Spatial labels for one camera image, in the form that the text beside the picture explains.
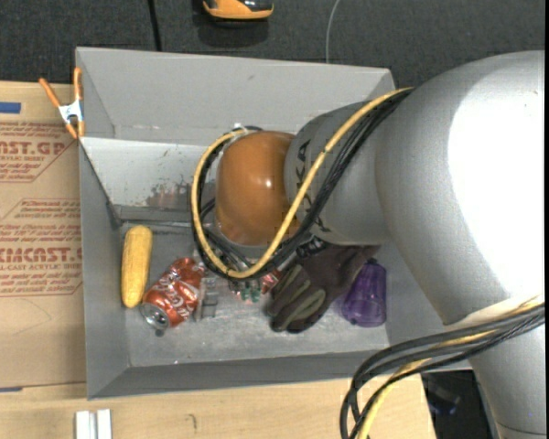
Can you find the yellow corn cob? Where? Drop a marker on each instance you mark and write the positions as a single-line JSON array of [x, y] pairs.
[[136, 265]]

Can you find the brown glove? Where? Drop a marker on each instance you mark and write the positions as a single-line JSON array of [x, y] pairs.
[[320, 277]]

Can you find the grey metal bin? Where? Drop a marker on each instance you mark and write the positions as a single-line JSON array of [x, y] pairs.
[[164, 103]]

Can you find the brown cardboard board red print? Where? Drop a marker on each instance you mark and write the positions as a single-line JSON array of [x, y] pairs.
[[32, 318]]

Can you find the red soda can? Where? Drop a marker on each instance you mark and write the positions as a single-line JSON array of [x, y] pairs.
[[174, 293]]

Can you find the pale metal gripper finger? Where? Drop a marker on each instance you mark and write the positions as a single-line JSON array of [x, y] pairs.
[[210, 285], [207, 308]]

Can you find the purple plastic cup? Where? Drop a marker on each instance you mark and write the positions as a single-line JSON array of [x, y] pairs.
[[365, 297]]

